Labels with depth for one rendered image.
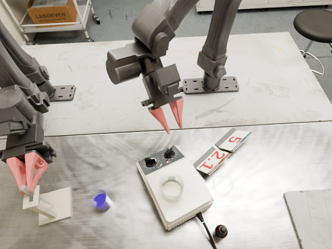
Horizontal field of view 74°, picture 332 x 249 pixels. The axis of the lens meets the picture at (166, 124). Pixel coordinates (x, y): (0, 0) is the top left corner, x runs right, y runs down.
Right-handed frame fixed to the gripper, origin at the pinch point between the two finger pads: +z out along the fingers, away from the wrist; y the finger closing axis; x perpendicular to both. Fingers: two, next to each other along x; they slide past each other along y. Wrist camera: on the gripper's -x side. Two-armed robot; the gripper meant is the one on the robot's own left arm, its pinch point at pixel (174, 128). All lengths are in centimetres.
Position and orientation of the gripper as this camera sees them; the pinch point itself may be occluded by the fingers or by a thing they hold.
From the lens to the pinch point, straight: 56.4
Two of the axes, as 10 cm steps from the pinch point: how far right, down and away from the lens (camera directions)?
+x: -2.7, -0.6, 9.6
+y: 9.0, -3.8, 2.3
